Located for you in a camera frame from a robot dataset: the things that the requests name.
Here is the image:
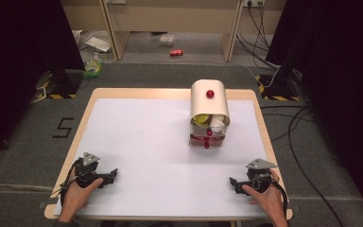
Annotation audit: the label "person's left hand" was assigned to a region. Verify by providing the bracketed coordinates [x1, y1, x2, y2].
[59, 166, 104, 218]

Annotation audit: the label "stand base with hazard tape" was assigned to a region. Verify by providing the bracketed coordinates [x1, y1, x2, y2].
[35, 69, 83, 100]
[254, 73, 303, 102]

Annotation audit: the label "green snack bag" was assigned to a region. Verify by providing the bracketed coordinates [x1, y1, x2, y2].
[81, 60, 104, 79]

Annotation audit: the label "left hand-held gripper black cable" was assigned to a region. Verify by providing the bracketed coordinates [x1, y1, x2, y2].
[51, 159, 83, 206]

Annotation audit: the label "white cup-shaped item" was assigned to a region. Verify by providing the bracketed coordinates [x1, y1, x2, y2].
[209, 114, 227, 133]

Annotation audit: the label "black curtain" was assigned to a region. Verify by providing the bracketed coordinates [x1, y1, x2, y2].
[0, 0, 86, 165]
[265, 0, 363, 218]

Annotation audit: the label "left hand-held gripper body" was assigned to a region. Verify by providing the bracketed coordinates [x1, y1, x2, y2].
[74, 151, 108, 189]

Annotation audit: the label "small clear plastic packet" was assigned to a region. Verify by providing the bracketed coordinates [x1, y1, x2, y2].
[158, 33, 177, 47]

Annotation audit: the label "yellow-green item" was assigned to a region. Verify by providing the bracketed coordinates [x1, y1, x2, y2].
[194, 113, 212, 129]

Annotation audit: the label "white storage box red knobs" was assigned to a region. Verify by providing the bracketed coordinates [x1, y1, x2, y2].
[188, 79, 232, 151]

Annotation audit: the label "hand-held gripper black cable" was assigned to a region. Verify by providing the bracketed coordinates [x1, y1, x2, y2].
[51, 159, 83, 206]
[270, 178, 289, 219]

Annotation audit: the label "person's right hand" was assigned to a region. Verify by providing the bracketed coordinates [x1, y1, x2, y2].
[241, 168, 285, 223]

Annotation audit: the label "white wall socket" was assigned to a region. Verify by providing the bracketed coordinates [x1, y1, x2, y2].
[243, 0, 266, 9]

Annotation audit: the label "white table mat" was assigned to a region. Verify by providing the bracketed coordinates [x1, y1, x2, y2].
[54, 97, 284, 219]

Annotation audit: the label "right hand-held gripper black cable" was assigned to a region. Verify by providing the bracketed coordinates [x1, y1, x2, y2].
[270, 178, 289, 219]

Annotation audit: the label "long black floor cable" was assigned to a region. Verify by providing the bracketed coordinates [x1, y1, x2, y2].
[259, 105, 346, 227]

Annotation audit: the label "white floor cable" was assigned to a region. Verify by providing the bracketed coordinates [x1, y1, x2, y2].
[128, 41, 280, 90]

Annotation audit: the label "bundle of black socket cables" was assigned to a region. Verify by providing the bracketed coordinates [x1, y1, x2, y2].
[235, 1, 280, 71]

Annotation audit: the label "light wooden desk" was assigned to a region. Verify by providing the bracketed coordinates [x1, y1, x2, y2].
[60, 0, 287, 63]

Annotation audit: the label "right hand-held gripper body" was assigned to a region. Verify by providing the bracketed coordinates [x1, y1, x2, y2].
[245, 158, 279, 194]

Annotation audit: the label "short black floor cable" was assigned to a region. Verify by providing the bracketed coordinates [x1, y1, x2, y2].
[261, 112, 317, 144]

